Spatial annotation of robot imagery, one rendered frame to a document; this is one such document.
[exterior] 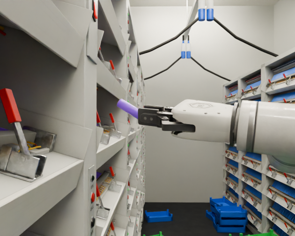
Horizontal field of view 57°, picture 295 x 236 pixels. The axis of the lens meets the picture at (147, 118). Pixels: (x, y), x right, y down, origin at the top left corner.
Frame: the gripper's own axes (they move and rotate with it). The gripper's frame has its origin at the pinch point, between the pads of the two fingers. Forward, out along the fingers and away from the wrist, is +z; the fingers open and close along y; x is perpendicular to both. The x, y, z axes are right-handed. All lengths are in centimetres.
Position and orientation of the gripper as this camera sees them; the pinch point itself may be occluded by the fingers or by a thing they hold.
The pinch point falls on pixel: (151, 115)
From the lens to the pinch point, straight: 51.7
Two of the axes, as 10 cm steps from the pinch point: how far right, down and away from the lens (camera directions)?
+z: -9.2, -1.1, 3.9
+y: -4.0, 2.5, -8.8
